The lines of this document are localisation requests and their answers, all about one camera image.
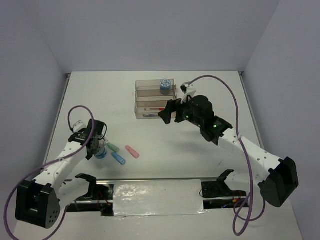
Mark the red gel pen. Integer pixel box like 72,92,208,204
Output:
144,107,165,111

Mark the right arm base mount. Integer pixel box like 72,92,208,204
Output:
199,169,247,210

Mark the blue tape roll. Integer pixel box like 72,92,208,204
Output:
94,140,108,159
159,79,172,95

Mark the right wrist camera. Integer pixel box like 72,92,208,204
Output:
180,82,197,104

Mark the blue correction tape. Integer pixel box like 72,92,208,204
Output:
111,152,126,166

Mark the pink correction tape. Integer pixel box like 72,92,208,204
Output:
125,145,140,159

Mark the far clear drawer container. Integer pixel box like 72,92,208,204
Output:
135,78,176,91

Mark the middle clear drawer container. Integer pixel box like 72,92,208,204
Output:
135,90,177,102

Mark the clear drawer container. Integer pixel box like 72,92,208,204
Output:
135,78,176,91
134,101,167,120
135,90,177,102

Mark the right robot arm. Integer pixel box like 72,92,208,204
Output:
158,95,299,208

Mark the near clear drawer container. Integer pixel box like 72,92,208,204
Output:
134,101,167,120

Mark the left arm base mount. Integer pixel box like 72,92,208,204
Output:
67,183,115,217

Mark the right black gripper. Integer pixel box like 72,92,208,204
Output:
158,93,203,128

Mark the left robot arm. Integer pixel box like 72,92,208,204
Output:
15,120,107,229

